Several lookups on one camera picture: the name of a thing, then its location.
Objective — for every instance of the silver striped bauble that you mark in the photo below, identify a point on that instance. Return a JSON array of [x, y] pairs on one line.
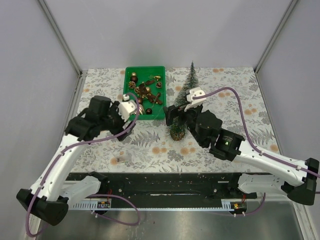
[[141, 110]]

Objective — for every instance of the white slotted cable duct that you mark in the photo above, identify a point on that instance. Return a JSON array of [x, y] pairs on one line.
[[164, 204]]

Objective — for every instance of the green plastic tray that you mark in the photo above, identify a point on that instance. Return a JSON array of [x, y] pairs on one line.
[[145, 73]]

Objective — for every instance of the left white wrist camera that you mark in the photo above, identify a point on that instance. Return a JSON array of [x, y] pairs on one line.
[[128, 106]]

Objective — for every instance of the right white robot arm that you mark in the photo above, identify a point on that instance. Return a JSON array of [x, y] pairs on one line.
[[294, 178]]

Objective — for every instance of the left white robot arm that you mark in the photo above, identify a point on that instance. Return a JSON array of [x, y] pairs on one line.
[[46, 198]]

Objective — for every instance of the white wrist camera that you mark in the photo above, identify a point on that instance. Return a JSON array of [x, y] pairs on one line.
[[128, 106], [195, 97]]

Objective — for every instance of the dark brown matte bauble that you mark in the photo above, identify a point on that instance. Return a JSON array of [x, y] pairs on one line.
[[134, 79]]

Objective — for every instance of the brown faceted bauble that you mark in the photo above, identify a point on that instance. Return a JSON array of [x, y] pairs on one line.
[[140, 100]]

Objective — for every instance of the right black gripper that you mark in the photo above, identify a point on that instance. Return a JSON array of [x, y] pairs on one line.
[[170, 112]]

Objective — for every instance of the brown ribbon bow cluster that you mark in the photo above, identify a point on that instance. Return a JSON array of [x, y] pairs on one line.
[[154, 96]]

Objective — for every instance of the small dark brown bauble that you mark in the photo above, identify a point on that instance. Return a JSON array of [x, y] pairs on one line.
[[149, 111]]

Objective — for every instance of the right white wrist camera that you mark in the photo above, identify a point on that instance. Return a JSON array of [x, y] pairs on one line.
[[195, 97]]

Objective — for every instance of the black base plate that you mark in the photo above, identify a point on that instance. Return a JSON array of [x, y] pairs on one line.
[[133, 186]]

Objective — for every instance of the grey metallic ornament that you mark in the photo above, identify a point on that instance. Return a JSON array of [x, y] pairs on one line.
[[124, 158]]

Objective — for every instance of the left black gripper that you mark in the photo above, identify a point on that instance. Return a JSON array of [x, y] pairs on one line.
[[113, 109]]

